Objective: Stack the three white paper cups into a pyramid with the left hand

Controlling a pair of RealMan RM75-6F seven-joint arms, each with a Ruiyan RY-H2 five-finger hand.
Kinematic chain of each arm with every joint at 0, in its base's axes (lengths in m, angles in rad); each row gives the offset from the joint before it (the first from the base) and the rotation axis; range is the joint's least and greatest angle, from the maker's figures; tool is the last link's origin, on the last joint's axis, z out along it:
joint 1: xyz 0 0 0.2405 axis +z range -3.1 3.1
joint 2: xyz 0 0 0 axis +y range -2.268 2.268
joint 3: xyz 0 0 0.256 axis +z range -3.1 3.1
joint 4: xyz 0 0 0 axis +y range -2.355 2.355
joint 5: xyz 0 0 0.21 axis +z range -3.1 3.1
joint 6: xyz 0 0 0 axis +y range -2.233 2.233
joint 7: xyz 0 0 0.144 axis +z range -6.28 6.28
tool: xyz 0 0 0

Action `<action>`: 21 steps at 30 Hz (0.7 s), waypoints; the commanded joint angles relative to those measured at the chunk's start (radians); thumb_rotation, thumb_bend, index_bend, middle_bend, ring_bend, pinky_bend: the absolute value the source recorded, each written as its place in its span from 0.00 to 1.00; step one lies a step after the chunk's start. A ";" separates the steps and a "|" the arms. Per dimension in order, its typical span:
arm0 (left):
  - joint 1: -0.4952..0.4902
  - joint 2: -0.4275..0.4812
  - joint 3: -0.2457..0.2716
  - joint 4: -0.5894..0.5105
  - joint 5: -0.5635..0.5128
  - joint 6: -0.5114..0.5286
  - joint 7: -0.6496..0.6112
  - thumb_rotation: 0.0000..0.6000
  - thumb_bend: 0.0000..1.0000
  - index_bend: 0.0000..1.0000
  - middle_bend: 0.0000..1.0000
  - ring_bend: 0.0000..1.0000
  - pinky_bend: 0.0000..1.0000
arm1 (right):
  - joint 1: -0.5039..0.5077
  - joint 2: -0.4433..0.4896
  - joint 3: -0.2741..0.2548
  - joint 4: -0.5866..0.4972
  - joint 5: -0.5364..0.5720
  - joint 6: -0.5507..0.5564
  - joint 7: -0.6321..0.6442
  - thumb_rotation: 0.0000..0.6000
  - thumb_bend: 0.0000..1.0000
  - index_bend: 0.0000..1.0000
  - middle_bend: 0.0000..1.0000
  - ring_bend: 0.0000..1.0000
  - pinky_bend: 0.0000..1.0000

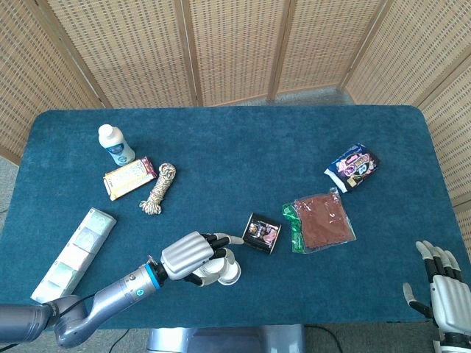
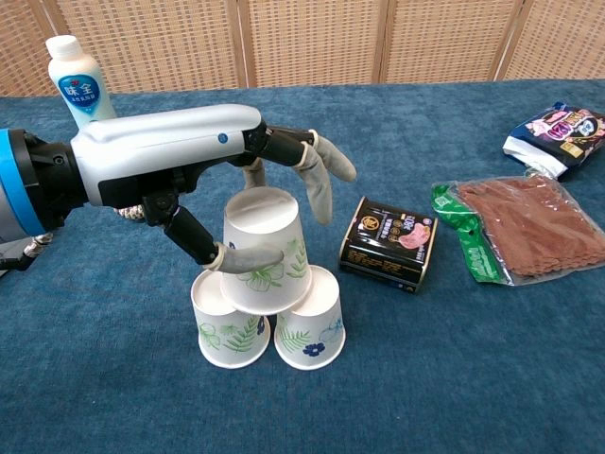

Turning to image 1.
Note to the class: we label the dark blue sanitary pad pack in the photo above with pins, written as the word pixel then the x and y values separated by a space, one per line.
pixel 353 167

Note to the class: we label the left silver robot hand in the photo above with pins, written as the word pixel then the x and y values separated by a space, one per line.
pixel 185 255

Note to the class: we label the long pale green tissue pack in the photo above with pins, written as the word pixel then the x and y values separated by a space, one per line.
pixel 73 253

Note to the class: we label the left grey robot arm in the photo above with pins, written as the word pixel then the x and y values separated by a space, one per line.
pixel 110 298

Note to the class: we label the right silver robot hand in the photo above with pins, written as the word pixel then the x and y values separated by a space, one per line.
pixel 450 301

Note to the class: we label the blue carpet table cover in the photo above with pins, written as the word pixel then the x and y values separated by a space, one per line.
pixel 235 147

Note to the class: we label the yellow and maroon snack box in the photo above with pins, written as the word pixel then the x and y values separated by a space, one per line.
pixel 129 176

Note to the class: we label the white yogurt drink bottle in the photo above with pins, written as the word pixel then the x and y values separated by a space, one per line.
pixel 116 145

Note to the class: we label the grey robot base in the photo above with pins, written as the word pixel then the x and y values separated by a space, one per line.
pixel 224 340

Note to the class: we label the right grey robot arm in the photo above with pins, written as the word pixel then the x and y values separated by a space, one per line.
pixel 456 343

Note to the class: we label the woven bamboo folding screen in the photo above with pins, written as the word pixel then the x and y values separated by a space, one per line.
pixel 235 44

